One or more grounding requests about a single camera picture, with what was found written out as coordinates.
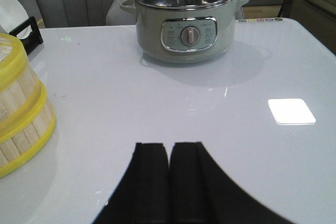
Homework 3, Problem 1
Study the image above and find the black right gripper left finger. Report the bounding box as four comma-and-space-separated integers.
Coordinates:
94, 143, 170, 223

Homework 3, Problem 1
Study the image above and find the white bowl right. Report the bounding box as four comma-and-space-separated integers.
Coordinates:
0, 0, 28, 34

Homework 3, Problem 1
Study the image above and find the beige sofa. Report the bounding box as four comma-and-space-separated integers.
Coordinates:
290, 0, 335, 54

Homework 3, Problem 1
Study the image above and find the bamboo steamer lid yellow rim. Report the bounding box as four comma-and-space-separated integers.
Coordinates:
1, 33, 28, 92

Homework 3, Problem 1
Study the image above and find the bamboo steamer tier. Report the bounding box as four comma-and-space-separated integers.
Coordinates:
1, 63, 54, 143
1, 101, 57, 178

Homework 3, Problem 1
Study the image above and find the black bowl rack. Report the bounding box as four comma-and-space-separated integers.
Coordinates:
9, 16, 44, 54

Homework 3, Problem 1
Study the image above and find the green electric cooking pot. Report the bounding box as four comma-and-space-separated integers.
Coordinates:
120, 0, 249, 63

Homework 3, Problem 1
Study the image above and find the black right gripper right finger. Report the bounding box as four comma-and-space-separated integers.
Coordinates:
170, 142, 290, 223

